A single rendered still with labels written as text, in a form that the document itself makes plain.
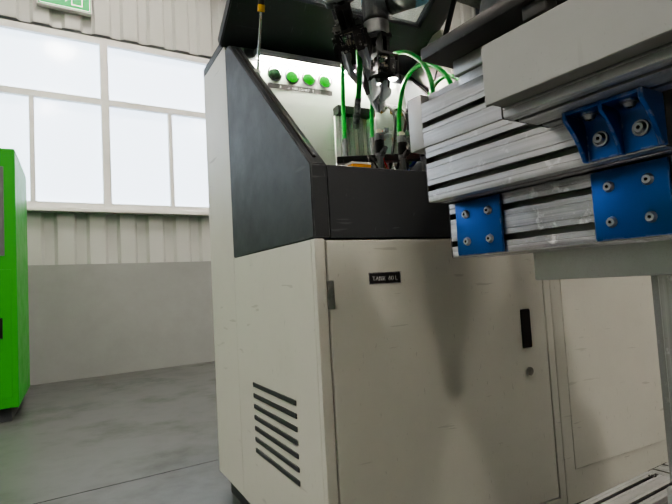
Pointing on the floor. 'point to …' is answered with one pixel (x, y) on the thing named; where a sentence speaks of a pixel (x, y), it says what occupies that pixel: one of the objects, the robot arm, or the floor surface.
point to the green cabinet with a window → (13, 286)
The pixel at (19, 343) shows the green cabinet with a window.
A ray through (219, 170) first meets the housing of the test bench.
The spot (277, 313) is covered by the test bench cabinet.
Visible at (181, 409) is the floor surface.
